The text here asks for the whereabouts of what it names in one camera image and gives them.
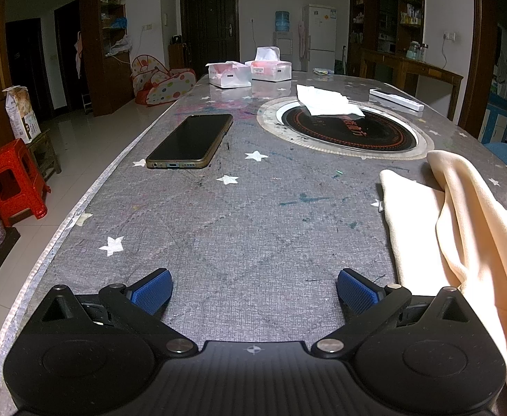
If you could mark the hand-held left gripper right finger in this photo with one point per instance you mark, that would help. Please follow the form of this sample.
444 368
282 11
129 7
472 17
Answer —
355 292

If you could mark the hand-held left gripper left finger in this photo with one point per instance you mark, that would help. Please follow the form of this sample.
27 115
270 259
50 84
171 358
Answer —
151 292

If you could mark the cream garment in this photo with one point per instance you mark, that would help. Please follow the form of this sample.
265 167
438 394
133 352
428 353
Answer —
422 225

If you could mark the grey star tablecloth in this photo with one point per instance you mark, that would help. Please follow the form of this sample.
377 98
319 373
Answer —
253 225

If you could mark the round black induction cooktop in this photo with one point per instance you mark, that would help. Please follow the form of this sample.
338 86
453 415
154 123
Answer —
357 136

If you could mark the dark smartphone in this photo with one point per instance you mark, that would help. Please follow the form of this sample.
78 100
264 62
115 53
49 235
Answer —
188 138

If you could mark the small wooden stool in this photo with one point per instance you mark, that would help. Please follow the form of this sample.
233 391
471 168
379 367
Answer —
47 151

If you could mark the red plastic stool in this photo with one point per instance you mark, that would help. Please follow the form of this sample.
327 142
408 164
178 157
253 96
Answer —
10 182

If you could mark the white paper tissue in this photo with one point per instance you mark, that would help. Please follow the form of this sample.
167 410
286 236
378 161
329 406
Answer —
323 102

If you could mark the white remote control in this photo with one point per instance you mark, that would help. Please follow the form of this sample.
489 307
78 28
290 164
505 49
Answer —
394 99

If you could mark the polka dot play tent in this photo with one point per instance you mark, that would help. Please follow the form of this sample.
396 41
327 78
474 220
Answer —
167 89

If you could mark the white printed sack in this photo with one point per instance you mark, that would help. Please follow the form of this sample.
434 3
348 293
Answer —
21 115

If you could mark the small colourful packet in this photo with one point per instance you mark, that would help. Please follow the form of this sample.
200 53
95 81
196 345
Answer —
323 72

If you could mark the white tissue box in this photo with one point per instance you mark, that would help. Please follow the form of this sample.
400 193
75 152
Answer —
229 78
271 71

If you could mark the dark wooden side table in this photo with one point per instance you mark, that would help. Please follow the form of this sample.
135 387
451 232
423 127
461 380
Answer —
409 67

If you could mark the wooden archway shelf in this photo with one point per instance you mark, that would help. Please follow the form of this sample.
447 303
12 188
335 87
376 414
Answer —
93 52

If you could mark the glass jar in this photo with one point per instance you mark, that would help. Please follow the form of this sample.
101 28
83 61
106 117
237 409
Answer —
414 51

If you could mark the white water dispenser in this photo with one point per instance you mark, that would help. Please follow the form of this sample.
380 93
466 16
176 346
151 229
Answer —
283 50

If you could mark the white refrigerator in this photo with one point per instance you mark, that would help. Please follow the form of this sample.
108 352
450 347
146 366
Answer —
320 30

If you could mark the dark wooden door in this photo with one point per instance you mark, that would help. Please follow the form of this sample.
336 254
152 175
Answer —
210 26

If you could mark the tall wooden shelf unit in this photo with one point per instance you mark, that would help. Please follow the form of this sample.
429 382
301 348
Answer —
388 17

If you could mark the blue water bottle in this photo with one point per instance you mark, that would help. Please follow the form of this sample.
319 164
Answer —
283 21

